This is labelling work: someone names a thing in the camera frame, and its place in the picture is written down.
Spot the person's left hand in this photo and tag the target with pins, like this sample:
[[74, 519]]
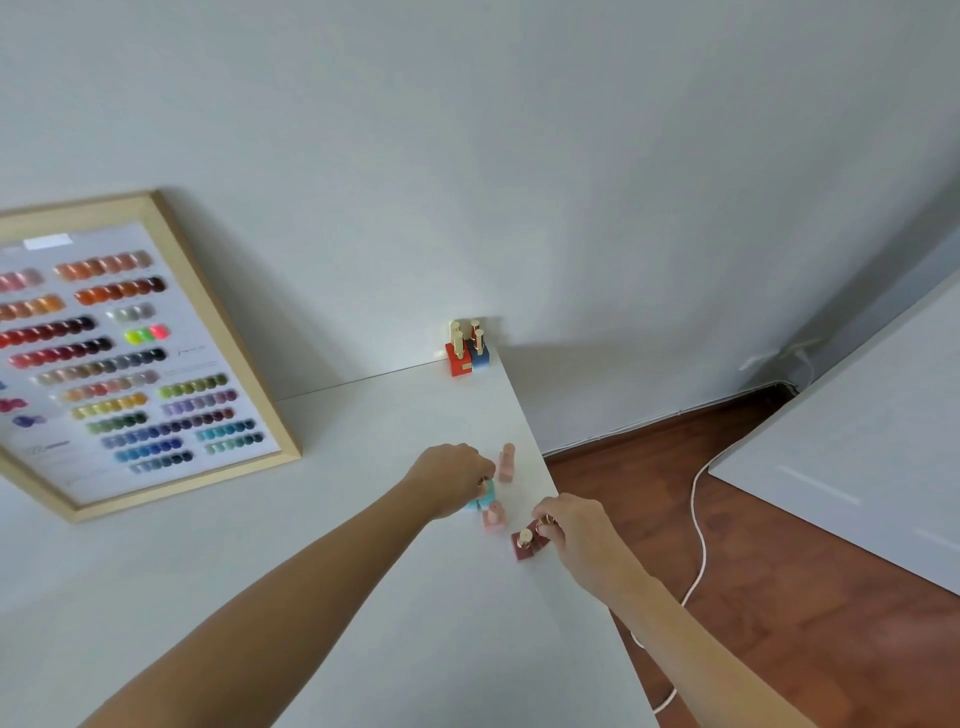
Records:
[[444, 480]]

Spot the person's right hand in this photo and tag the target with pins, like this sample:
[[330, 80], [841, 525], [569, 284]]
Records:
[[586, 544]]

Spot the person's left fingers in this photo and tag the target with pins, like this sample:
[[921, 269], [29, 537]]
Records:
[[480, 472]]

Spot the person's right fingers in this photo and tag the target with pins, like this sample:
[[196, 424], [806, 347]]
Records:
[[546, 527]]

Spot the dark red nail polish bottle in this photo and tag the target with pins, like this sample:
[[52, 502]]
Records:
[[523, 547], [538, 534]]

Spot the teal nail polish bottle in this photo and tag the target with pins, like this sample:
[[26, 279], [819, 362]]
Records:
[[486, 497]]

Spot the person's right forearm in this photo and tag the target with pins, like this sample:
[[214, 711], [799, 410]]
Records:
[[690, 660]]

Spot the person's left forearm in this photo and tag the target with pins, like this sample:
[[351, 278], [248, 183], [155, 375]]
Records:
[[285, 615]]

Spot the pink nail polish bottle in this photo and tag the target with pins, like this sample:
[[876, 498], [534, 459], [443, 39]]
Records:
[[507, 462], [493, 517]]

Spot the blue nail polish bottle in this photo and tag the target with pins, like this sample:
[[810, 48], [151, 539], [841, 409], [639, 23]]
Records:
[[480, 354]]

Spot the wood framed colour swatch chart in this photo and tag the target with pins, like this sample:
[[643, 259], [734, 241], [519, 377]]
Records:
[[142, 352]]

